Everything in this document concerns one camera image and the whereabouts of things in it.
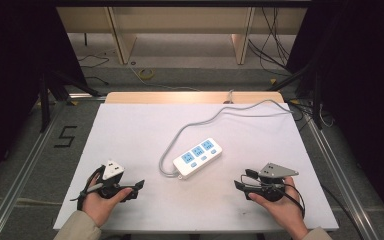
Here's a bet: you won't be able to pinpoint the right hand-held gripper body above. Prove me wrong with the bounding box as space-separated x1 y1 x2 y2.
242 162 300 203

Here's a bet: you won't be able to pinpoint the white table mat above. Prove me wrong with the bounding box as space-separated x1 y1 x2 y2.
53 102 340 232

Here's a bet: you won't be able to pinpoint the beige wooden shelf unit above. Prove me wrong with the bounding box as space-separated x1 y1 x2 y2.
56 6 309 66

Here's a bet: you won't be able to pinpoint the person's left hand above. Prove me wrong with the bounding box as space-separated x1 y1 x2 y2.
81 173 134 228

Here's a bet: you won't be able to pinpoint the aluminium floor rail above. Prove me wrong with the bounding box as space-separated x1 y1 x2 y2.
0 99 68 240
299 108 383 240

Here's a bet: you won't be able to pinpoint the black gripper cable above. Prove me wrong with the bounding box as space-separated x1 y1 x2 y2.
278 181 307 219
69 165 105 212

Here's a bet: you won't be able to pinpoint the grey power strip cable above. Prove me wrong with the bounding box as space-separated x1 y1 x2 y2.
158 98 295 178

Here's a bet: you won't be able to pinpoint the black curtain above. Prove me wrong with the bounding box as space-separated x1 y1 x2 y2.
0 0 88 196
284 0 384 233

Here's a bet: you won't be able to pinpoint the person's right hand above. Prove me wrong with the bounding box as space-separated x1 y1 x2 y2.
247 176 310 240

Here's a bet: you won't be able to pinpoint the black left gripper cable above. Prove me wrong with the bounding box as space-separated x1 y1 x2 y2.
69 165 105 212

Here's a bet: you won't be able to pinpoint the black metal stand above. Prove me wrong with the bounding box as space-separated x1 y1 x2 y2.
37 69 102 134
265 56 325 131

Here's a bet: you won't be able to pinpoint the yellow tape roll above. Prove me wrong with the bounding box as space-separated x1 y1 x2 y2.
137 67 155 81

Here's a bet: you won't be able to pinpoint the white floor cable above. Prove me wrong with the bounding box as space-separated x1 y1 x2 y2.
126 59 202 93

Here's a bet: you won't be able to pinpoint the black floor cable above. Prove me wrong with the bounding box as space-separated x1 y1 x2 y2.
77 53 111 86

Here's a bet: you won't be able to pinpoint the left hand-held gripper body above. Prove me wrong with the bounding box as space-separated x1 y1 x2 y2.
94 159 138 203

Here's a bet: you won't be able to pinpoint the white power strip blue sockets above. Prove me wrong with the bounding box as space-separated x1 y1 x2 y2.
172 137 223 180

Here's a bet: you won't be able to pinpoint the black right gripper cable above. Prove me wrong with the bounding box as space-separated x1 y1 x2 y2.
278 181 307 219

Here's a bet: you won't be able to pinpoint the black hanging cables bundle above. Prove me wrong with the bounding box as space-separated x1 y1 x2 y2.
247 6 295 73

